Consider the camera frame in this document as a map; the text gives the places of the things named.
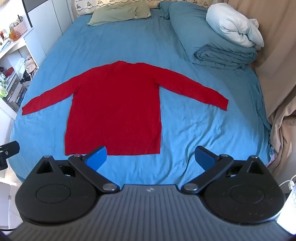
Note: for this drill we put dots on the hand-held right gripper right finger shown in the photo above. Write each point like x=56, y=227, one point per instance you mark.
x=203, y=158

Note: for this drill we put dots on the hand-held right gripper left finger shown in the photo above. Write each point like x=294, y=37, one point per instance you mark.
x=98, y=158

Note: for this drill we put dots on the red knit sweater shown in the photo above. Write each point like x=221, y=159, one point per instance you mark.
x=115, y=109

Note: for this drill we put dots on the beige bag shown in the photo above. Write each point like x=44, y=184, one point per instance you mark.
x=31, y=64

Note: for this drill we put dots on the white shelf unit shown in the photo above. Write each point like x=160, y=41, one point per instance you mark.
x=13, y=53

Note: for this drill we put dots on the orange bottle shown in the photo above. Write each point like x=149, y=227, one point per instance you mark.
x=15, y=35

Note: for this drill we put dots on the folded blue duvet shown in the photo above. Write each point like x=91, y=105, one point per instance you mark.
x=198, y=39

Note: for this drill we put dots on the bed with blue sheet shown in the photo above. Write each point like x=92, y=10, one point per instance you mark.
x=143, y=46

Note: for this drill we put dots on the pink box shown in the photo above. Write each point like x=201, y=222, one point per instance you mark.
x=20, y=27

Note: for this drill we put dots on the beige curtain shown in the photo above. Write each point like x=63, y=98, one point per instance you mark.
x=277, y=58

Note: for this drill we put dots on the white wardrobe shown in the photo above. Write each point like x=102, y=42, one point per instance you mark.
x=50, y=23

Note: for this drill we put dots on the white pillow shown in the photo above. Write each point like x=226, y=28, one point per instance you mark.
x=233, y=25

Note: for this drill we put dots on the green pillow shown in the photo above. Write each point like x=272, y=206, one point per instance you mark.
x=119, y=12

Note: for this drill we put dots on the floral headboard cloth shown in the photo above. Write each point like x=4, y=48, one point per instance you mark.
x=97, y=3

